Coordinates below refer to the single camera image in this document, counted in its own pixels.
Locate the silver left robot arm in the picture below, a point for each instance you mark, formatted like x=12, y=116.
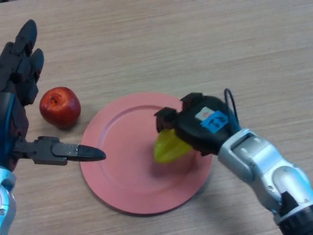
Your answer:
x=6, y=203

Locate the pink round plate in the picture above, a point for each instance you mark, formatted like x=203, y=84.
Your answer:
x=137, y=159

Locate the yellow starfruit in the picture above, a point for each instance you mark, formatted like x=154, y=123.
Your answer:
x=168, y=149

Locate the red apple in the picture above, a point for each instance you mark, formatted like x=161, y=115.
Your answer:
x=61, y=107

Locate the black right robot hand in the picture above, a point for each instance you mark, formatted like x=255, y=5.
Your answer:
x=203, y=127

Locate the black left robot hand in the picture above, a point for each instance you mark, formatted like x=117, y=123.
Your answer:
x=12, y=122

